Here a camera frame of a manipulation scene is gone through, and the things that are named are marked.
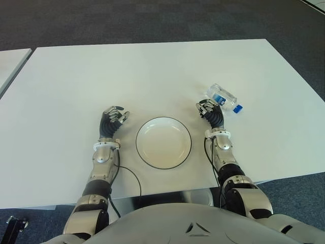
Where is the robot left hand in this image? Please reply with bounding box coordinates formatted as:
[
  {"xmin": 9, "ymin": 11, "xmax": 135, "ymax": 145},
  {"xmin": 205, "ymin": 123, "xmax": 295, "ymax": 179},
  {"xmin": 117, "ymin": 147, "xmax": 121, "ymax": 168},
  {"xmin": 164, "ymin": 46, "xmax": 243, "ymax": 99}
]
[{"xmin": 98, "ymin": 105, "xmax": 131, "ymax": 140}]

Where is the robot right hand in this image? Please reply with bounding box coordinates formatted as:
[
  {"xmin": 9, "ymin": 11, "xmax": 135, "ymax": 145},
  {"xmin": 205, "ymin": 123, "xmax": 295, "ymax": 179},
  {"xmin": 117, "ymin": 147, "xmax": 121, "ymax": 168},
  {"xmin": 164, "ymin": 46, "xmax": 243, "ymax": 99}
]
[{"xmin": 195, "ymin": 98, "xmax": 225, "ymax": 130}]

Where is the clear water bottle blue cap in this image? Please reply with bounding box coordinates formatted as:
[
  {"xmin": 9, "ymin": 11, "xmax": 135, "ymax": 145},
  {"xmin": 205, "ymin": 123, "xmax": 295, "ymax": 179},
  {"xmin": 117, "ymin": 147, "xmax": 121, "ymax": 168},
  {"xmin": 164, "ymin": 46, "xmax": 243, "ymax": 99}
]
[{"xmin": 205, "ymin": 83, "xmax": 244, "ymax": 114}]

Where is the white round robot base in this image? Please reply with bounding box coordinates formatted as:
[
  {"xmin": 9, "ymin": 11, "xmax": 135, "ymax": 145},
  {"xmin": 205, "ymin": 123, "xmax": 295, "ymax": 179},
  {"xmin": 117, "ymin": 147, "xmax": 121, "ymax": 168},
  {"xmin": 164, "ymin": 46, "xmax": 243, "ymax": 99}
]
[{"xmin": 181, "ymin": 188, "xmax": 214, "ymax": 207}]

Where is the white plate black rim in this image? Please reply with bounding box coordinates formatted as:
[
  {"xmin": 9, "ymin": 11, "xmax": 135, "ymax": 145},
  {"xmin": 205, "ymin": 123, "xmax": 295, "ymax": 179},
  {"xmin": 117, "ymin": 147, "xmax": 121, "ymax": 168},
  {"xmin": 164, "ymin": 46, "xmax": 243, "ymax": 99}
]
[{"xmin": 135, "ymin": 116, "xmax": 192, "ymax": 170}]

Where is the grey robot torso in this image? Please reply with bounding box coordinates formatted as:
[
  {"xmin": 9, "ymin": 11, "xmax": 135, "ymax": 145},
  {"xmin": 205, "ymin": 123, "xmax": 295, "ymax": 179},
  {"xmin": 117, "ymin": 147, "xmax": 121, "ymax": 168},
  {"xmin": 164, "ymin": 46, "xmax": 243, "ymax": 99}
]
[{"xmin": 38, "ymin": 202, "xmax": 305, "ymax": 244}]

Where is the white side table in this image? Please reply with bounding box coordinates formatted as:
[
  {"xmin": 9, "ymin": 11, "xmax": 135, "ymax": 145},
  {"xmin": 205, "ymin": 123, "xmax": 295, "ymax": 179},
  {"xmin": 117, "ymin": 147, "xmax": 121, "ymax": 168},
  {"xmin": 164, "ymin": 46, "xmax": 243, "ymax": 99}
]
[{"xmin": 0, "ymin": 47, "xmax": 33, "ymax": 99}]

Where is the black wheeled stand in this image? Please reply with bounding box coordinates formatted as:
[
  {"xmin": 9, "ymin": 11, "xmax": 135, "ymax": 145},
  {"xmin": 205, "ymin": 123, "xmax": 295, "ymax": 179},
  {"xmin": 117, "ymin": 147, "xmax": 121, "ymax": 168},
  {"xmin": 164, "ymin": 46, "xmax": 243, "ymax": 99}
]
[{"xmin": 0, "ymin": 215, "xmax": 28, "ymax": 244}]

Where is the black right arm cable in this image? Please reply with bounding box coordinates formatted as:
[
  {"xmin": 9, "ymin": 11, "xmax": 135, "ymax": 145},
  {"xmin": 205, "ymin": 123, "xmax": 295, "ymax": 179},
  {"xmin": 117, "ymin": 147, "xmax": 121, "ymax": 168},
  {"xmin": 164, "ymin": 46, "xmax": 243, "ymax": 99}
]
[{"xmin": 204, "ymin": 137, "xmax": 228, "ymax": 208}]

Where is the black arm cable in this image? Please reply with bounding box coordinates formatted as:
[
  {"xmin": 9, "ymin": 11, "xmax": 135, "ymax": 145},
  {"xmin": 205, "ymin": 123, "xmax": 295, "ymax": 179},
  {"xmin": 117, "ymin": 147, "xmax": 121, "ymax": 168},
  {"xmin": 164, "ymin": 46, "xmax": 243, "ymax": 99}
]
[
  {"xmin": 204, "ymin": 137, "xmax": 228, "ymax": 208},
  {"xmin": 108, "ymin": 148, "xmax": 142, "ymax": 219}
]

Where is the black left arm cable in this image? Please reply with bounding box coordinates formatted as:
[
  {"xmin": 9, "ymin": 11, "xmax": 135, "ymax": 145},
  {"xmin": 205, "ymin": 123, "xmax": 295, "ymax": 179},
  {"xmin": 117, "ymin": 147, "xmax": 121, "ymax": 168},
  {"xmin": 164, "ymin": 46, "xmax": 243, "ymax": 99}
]
[{"xmin": 108, "ymin": 148, "xmax": 142, "ymax": 219}]

